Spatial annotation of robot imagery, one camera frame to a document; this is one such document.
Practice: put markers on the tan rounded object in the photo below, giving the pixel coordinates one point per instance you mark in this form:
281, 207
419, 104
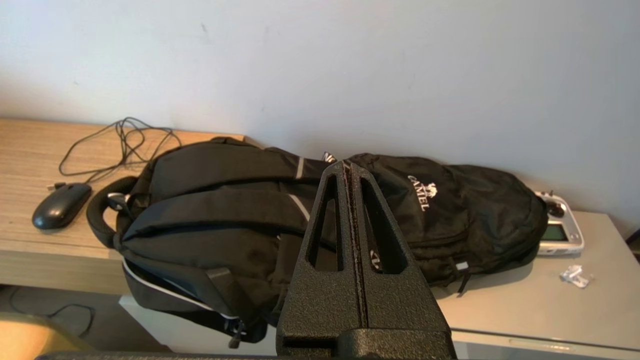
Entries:
30, 340

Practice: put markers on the black backpack with grey stripes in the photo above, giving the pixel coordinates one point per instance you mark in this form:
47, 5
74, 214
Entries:
210, 225

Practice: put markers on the black Camel logo backpack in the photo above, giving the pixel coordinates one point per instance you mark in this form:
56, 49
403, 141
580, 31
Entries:
475, 225

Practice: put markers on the crumpled clear plastic scrap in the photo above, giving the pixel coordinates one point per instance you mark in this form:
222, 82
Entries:
575, 276

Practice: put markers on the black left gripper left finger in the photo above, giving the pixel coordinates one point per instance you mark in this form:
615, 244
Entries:
325, 300

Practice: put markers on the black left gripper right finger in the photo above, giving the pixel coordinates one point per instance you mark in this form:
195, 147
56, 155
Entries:
400, 300

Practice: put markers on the light wooden desk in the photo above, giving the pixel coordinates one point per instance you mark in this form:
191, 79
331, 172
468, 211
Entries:
30, 150

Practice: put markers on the black computer mouse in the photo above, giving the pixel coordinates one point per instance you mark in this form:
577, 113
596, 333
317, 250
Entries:
61, 206

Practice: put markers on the white remote controller with screen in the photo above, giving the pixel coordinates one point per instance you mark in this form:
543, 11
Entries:
562, 235

